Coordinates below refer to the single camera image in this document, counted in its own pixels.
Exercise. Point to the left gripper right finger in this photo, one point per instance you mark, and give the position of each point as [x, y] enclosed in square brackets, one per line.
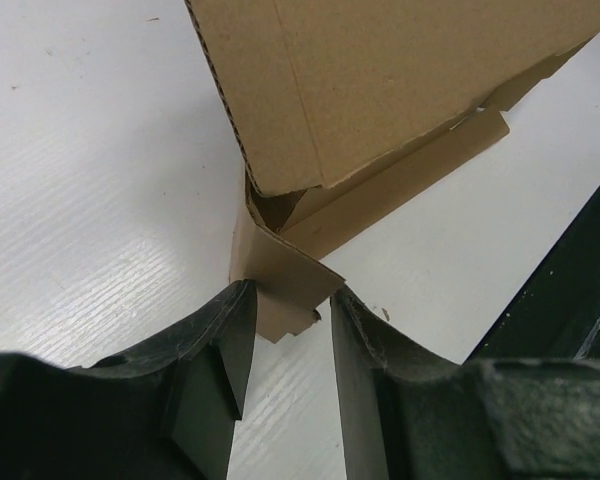
[407, 413]

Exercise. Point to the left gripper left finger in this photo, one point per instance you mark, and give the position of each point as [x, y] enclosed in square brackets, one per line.
[164, 408]

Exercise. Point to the brown cardboard box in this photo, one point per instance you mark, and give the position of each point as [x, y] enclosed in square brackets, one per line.
[345, 110]

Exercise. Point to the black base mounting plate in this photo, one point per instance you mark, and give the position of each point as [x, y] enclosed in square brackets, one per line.
[556, 314]

